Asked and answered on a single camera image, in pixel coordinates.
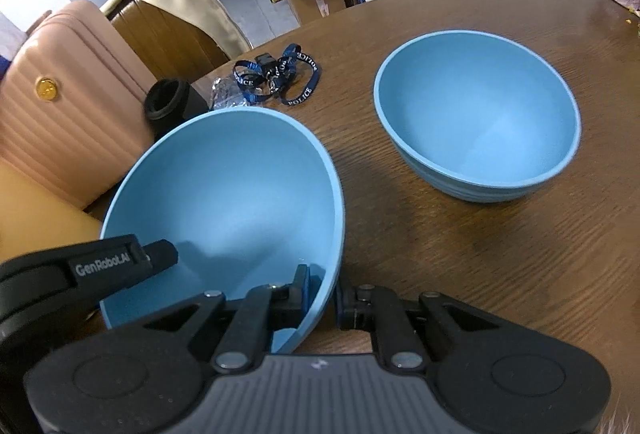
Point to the clear plastic bag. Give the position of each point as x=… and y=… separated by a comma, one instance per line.
x=225, y=94

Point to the black cup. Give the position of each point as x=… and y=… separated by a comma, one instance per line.
x=172, y=107

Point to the large blue bowl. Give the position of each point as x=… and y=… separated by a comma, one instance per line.
x=475, y=114
x=225, y=189

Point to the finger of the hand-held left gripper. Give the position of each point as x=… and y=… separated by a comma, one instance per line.
x=162, y=253

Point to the yellow cylindrical container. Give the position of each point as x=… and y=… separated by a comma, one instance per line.
x=35, y=214

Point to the wooden chair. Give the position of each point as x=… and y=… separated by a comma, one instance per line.
x=160, y=44

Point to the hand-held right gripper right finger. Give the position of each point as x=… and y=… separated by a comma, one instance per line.
x=344, y=309

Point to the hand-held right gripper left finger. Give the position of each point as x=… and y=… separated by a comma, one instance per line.
x=302, y=289

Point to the pink suitcase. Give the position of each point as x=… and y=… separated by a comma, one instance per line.
x=65, y=114

